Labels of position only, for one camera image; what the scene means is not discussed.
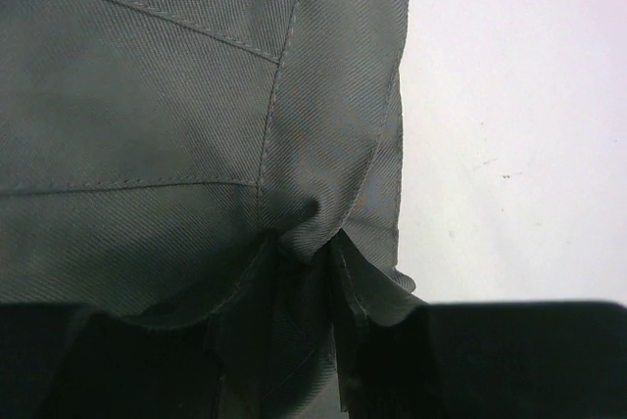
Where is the grey pleated skirt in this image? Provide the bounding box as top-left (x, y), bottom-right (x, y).
top-left (1, 0), bottom-right (413, 418)

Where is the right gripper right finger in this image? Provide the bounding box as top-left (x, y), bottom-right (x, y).
top-left (328, 232), bottom-right (627, 419)

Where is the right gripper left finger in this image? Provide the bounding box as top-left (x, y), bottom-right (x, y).
top-left (0, 237), bottom-right (285, 419)

